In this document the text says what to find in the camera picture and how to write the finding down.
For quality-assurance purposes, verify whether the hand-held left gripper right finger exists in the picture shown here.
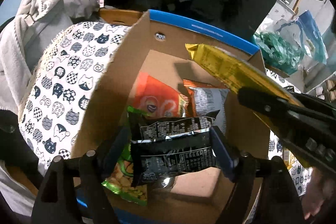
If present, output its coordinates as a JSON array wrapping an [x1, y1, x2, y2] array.
[[210, 126, 305, 224]]

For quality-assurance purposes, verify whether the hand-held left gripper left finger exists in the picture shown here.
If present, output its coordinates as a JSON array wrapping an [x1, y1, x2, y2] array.
[[31, 127, 132, 224]]

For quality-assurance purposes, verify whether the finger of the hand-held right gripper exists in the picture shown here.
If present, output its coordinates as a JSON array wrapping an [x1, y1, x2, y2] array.
[[238, 86, 336, 132]]

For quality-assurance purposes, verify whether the green snack packet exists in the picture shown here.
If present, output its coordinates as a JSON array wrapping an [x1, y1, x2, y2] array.
[[101, 106, 149, 207]]

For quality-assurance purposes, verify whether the black snack packet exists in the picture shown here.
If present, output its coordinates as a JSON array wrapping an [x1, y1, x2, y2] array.
[[129, 110, 221, 142], [130, 132, 219, 186]]

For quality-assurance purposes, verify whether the white snack packet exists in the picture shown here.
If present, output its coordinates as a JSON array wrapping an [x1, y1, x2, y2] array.
[[183, 79, 230, 119]]

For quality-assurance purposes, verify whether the long gold snack packet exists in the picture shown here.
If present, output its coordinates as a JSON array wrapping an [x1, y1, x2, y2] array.
[[185, 43, 311, 168]]

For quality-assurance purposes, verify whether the red snack packet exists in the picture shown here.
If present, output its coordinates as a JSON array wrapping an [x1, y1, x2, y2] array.
[[131, 72, 192, 118]]

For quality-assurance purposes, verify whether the blue cardboard box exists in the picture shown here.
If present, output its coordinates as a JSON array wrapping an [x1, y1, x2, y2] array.
[[71, 9, 271, 224]]

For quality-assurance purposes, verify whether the person's right hand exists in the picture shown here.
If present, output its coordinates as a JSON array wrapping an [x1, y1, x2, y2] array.
[[302, 169, 336, 219]]

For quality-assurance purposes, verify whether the green plastic bag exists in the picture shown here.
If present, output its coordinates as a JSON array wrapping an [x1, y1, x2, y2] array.
[[253, 31, 305, 75]]

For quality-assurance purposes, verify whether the white plastic bag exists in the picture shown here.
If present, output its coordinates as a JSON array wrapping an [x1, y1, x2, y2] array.
[[273, 18, 302, 38]]

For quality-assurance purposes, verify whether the cat print cloth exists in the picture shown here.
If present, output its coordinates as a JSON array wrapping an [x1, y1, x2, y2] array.
[[18, 22, 315, 224]]

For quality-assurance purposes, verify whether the blue plastic bag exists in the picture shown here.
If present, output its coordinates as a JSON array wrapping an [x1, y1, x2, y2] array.
[[295, 10, 328, 64]]

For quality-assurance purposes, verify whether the grey garment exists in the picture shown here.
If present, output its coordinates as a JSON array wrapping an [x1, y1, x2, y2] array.
[[63, 0, 101, 22]]

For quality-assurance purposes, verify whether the pile of grey clothes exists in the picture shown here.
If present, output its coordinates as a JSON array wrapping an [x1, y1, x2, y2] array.
[[0, 0, 76, 110]]

